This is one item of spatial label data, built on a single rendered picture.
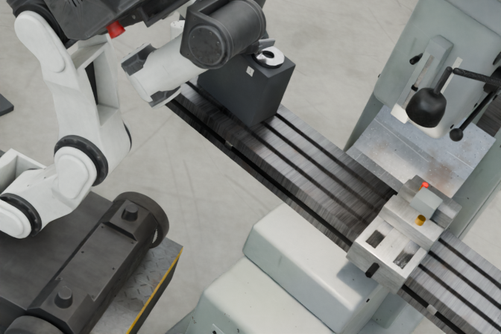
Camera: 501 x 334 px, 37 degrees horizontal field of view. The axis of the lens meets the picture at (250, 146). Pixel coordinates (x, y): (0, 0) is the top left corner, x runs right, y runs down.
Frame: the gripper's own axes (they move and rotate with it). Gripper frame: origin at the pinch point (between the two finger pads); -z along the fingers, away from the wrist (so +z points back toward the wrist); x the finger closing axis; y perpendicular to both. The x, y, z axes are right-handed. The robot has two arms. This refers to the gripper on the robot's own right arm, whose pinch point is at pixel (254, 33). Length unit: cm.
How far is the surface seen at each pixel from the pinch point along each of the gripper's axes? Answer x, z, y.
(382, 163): -36, -32, 28
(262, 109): -11.8, -0.5, 18.0
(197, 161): 52, -48, 120
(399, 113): -50, 1, -15
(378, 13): 117, -232, 120
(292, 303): -56, 14, 44
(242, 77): -4.9, 4.2, 10.4
